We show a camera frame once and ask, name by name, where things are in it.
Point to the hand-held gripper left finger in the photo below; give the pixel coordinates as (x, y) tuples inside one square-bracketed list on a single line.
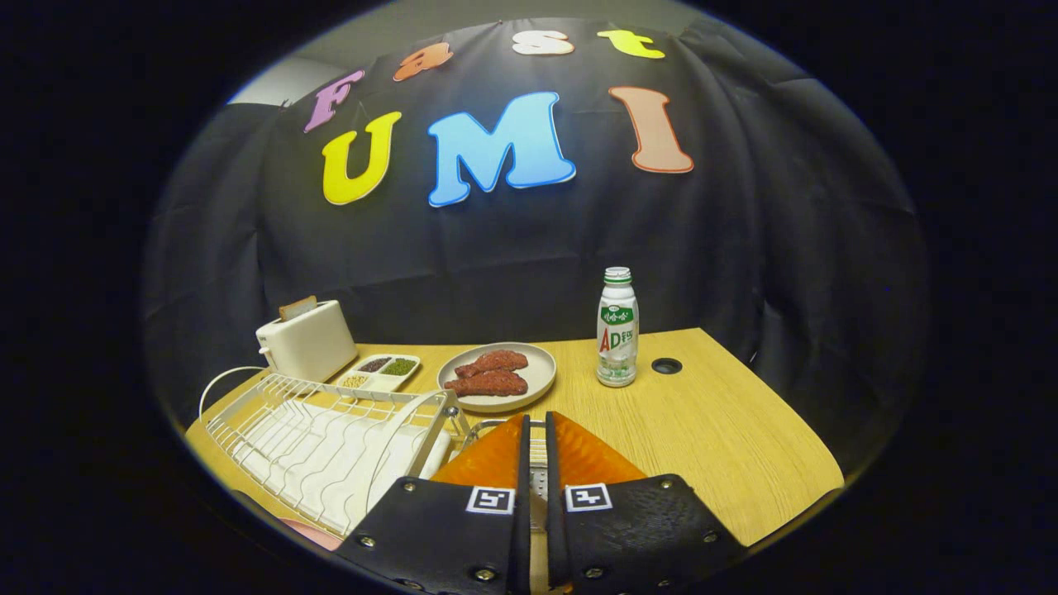
[(446, 537)]

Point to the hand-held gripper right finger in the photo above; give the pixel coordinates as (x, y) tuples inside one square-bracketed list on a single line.
[(636, 537)]

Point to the pink plate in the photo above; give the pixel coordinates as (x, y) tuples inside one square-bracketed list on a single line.
[(318, 535)]

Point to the beige round plate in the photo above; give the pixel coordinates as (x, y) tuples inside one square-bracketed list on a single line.
[(541, 372)]

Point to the red meat piece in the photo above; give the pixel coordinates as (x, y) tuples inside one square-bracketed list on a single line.
[(496, 362), (488, 384)]

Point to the cream divided snack tray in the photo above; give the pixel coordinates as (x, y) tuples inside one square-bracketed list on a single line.
[(388, 383)]

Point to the black desk grommet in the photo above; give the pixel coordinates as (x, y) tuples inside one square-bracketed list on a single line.
[(666, 365)]

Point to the pile of green beans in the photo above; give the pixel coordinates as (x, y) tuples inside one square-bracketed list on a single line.
[(399, 367)]

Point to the pile of yellow beans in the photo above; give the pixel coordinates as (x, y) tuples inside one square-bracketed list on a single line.
[(355, 381)]

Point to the pile of dark red beans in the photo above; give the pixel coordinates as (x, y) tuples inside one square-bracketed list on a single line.
[(375, 364)]

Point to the white drink bottle green label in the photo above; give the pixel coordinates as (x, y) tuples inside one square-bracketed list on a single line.
[(617, 339)]

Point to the white toaster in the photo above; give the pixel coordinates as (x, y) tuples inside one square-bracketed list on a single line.
[(310, 347)]

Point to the brown toast slice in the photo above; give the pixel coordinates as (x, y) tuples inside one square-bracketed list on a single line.
[(297, 308)]

